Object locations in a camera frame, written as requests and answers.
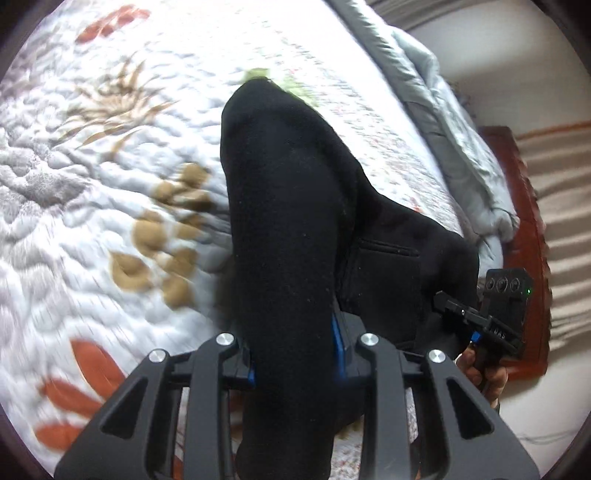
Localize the grey-green comforter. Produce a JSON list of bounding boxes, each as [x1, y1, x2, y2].
[[327, 0, 521, 243]]

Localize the beige curtain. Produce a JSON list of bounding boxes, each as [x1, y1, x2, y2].
[[517, 122, 590, 351]]

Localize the black pants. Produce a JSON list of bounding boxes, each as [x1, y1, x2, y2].
[[221, 78, 479, 479]]

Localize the right hand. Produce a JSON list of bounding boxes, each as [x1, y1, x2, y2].
[[455, 348, 509, 410]]

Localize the floral quilted bedspread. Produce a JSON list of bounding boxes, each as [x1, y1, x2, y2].
[[0, 0, 505, 480]]

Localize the red wooden headboard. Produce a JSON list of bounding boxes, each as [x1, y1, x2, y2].
[[480, 126, 552, 381]]

